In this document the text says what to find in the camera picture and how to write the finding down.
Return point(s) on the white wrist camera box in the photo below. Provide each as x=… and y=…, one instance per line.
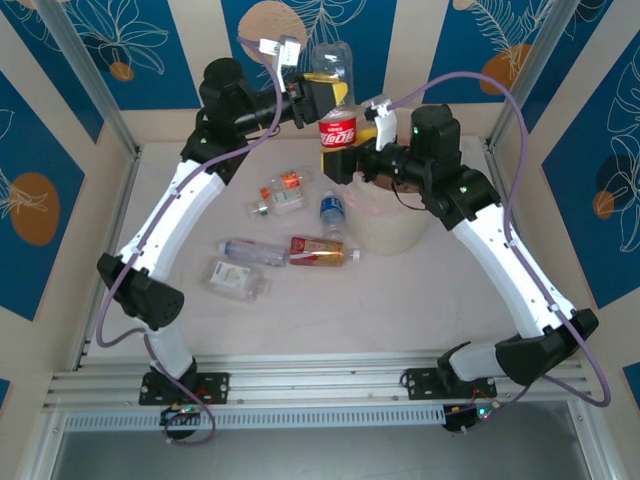
x=386, y=127
x=290, y=52

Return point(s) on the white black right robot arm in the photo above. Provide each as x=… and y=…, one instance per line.
x=510, y=270

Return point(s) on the aluminium frame post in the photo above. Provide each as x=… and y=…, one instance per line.
x=90, y=75
x=530, y=65

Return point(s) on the blue label water bottle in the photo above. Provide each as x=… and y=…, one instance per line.
x=331, y=212

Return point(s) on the red label amber tea bottle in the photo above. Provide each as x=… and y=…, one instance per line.
x=315, y=251

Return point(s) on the white ribbed waste bin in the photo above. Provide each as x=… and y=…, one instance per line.
x=385, y=230

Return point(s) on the long clear water bottle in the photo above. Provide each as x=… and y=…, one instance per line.
x=250, y=251

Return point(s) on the clear bottle white label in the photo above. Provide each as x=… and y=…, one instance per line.
x=230, y=276

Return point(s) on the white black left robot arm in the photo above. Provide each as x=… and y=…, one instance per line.
x=170, y=220

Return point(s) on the small controller board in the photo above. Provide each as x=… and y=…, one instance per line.
x=465, y=417
x=180, y=412

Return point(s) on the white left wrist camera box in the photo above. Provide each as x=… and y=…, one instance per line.
x=290, y=52

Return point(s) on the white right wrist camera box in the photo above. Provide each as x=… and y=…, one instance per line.
x=386, y=127

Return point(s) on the aluminium base beam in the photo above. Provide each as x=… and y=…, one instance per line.
x=320, y=372

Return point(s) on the red cola label bottle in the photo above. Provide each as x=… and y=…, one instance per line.
x=339, y=132

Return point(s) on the green label small bottle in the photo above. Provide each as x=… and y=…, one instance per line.
x=285, y=199

